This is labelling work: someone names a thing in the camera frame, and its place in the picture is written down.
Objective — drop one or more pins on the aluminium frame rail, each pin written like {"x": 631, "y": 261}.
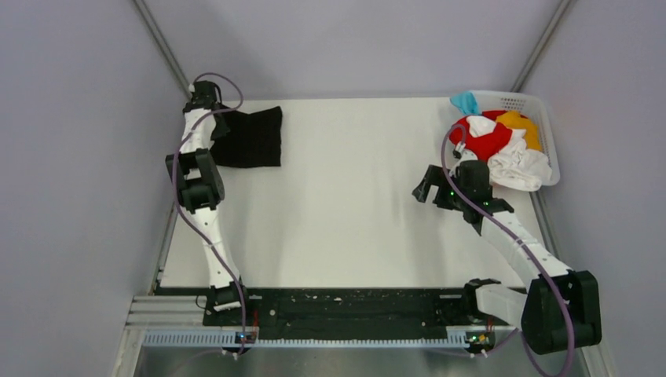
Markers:
{"x": 165, "y": 336}

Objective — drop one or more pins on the yellow t shirt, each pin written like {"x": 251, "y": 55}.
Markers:
{"x": 517, "y": 121}

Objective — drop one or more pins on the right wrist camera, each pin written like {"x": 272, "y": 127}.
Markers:
{"x": 463, "y": 155}

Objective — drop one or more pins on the red t shirt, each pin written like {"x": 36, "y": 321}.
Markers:
{"x": 485, "y": 135}

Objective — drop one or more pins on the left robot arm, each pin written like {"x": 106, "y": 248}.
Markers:
{"x": 199, "y": 192}

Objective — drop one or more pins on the black t shirt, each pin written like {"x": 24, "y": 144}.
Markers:
{"x": 254, "y": 140}

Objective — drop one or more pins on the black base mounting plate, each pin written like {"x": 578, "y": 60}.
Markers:
{"x": 352, "y": 314}

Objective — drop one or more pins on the corner metal post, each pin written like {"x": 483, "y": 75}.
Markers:
{"x": 163, "y": 46}
{"x": 552, "y": 26}

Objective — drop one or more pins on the light blue t shirt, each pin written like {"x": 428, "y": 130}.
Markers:
{"x": 466, "y": 103}

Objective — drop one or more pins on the left corner metal post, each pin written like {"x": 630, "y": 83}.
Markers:
{"x": 163, "y": 46}

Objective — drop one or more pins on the white t shirt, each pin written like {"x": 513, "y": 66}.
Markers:
{"x": 517, "y": 167}

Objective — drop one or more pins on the white plastic laundry basket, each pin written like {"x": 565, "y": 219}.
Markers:
{"x": 529, "y": 106}

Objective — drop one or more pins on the right corner metal post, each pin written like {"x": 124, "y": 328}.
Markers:
{"x": 552, "y": 26}

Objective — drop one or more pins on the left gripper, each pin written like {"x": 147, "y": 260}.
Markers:
{"x": 221, "y": 131}

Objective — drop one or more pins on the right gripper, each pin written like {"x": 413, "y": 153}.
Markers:
{"x": 435, "y": 176}

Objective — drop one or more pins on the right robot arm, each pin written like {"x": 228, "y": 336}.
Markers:
{"x": 560, "y": 307}

